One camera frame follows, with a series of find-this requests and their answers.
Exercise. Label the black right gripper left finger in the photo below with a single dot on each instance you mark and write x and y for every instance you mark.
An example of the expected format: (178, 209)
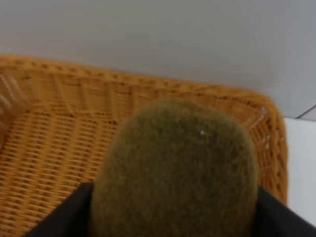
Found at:
(70, 218)

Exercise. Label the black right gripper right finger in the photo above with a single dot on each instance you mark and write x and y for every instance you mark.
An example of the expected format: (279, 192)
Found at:
(273, 219)

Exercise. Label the brown kiwi fruit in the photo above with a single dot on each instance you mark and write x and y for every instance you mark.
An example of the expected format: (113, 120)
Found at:
(176, 168)

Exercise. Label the orange wicker basket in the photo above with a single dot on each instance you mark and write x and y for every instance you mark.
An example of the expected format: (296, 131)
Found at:
(58, 119)

